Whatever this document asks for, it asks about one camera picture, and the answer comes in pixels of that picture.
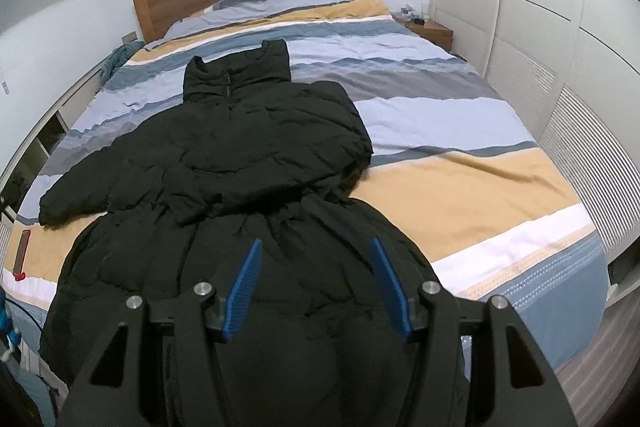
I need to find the dark bar with red end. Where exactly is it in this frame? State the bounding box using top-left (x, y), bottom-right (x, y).
top-left (14, 229), bottom-right (32, 283)

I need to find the blue plastic object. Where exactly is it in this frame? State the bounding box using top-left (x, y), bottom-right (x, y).
top-left (0, 292), bottom-right (22, 360)

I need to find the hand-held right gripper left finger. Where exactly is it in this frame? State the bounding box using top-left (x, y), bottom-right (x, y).
top-left (57, 238), bottom-right (263, 427)

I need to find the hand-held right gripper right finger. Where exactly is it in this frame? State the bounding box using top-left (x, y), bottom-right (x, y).
top-left (369, 237), bottom-right (581, 427)

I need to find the wooden nightstand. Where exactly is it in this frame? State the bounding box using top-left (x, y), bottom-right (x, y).
top-left (394, 14), bottom-right (455, 52)

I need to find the striped duvet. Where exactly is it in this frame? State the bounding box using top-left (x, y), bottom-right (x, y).
top-left (0, 0), bottom-right (613, 390)

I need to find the white low shelf unit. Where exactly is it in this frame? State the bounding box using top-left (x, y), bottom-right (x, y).
top-left (0, 71), bottom-right (107, 220)

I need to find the small bottles cluster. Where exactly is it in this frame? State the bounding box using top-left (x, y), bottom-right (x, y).
top-left (399, 4), bottom-right (432, 26)

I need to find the black puffer coat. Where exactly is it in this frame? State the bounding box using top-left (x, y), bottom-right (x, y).
top-left (39, 39), bottom-right (473, 427)

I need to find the light blue striped pillow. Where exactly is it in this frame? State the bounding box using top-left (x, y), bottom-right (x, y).
top-left (162, 0), bottom-right (378, 40)

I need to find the teal cloth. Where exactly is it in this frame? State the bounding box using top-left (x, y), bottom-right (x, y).
top-left (100, 44), bottom-right (147, 82)

